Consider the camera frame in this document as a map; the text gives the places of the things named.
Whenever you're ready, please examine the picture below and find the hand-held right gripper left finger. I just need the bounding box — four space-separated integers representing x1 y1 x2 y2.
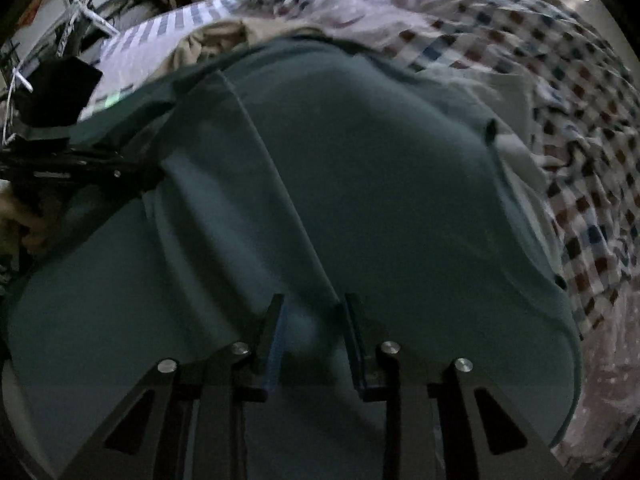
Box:
60 292 288 480

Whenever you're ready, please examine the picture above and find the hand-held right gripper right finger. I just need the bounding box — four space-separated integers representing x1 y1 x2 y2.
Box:
344 292 576 480

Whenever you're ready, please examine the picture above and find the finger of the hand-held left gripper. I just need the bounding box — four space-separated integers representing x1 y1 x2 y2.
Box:
65 150 167 196

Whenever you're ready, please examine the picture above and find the dark teal garment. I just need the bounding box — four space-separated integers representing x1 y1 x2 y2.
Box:
5 37 583 480

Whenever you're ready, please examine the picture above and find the person's left hand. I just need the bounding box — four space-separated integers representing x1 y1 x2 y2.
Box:
0 185 57 257

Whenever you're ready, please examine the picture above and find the bicycle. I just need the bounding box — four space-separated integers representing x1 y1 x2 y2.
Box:
0 0 173 146

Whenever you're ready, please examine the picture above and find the checked bed sheet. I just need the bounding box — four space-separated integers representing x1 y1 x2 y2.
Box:
77 0 261 121

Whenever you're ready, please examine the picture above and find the beige garment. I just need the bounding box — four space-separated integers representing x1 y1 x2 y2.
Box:
172 17 326 73

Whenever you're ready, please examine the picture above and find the light green garment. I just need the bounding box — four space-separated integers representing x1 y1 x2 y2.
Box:
475 72 561 281

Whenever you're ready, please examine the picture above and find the checked lavender duvet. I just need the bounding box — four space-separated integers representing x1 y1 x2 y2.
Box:
240 0 640 466

